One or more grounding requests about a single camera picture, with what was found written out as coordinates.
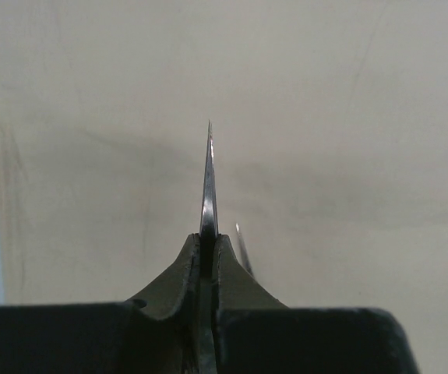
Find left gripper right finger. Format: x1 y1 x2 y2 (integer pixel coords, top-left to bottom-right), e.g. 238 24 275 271
213 235 419 373

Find beige cloth wrap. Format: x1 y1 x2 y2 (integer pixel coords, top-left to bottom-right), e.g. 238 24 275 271
0 0 448 309

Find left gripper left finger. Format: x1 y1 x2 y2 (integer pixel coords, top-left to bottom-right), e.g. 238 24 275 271
0 234 199 373

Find steel pointed tweezers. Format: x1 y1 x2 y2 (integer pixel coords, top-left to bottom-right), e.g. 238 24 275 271
199 118 220 277

